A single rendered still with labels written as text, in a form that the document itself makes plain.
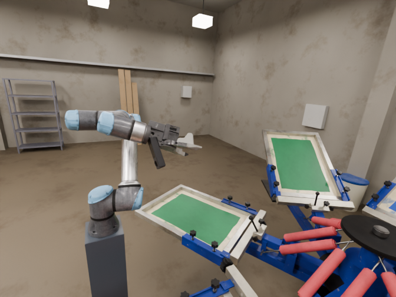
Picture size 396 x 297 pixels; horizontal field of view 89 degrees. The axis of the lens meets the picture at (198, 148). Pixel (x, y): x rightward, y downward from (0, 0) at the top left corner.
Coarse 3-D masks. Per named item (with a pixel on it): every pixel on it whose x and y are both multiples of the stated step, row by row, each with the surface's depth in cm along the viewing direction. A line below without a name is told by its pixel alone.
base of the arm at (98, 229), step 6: (90, 216) 102; (108, 216) 102; (114, 216) 107; (90, 222) 102; (96, 222) 100; (102, 222) 101; (108, 222) 102; (114, 222) 106; (90, 228) 102; (96, 228) 100; (102, 228) 101; (108, 228) 102; (114, 228) 105; (90, 234) 102; (96, 234) 100; (102, 234) 101; (108, 234) 102
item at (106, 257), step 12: (120, 228) 108; (96, 240) 99; (108, 240) 102; (120, 240) 105; (96, 252) 100; (108, 252) 104; (120, 252) 107; (96, 264) 102; (108, 264) 106; (120, 264) 109; (96, 276) 104; (108, 276) 108; (120, 276) 111; (96, 288) 106; (108, 288) 110; (120, 288) 113
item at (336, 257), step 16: (320, 224) 133; (336, 224) 116; (288, 240) 128; (320, 240) 108; (352, 240) 99; (336, 256) 96; (320, 272) 95; (368, 272) 86; (384, 272) 85; (304, 288) 94; (352, 288) 86; (368, 288) 85
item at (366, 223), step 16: (352, 224) 103; (368, 224) 104; (384, 224) 105; (368, 240) 92; (384, 240) 93; (352, 256) 105; (368, 256) 98; (384, 256) 85; (352, 272) 100; (320, 288) 113; (336, 288) 102; (384, 288) 94
